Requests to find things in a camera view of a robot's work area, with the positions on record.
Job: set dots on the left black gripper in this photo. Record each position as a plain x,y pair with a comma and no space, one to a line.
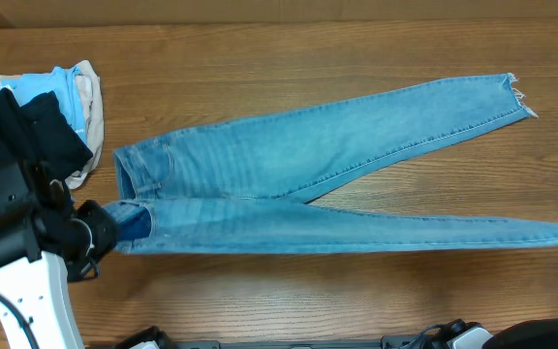
90,212

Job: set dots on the blue denim jeans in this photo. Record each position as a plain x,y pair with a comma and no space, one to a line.
249,186

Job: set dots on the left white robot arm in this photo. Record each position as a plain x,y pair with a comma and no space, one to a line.
46,244

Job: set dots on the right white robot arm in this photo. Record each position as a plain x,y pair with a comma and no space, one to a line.
533,334

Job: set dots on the black folded garment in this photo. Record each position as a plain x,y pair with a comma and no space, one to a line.
38,131

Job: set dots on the light blue folded garment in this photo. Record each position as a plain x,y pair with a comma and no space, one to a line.
72,89

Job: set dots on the beige folded garment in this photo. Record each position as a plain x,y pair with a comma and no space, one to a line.
95,130

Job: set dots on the brown cardboard backboard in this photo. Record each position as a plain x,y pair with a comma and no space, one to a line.
75,13

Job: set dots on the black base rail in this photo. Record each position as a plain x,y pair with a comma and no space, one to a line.
154,338

